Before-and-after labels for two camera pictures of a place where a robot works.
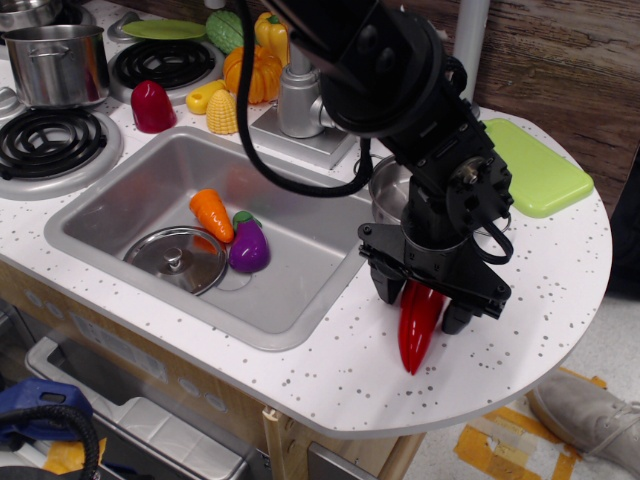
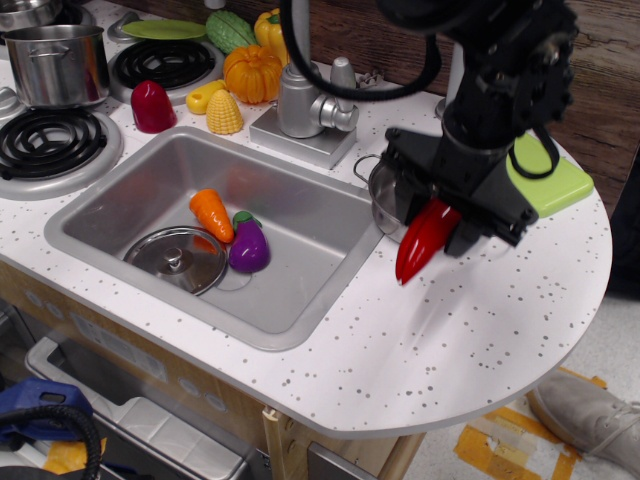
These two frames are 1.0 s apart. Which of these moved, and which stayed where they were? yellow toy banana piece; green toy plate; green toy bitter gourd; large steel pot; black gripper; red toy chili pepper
Moved: red toy chili pepper; black gripper
Stayed: green toy plate; green toy bitter gourd; yellow toy banana piece; large steel pot
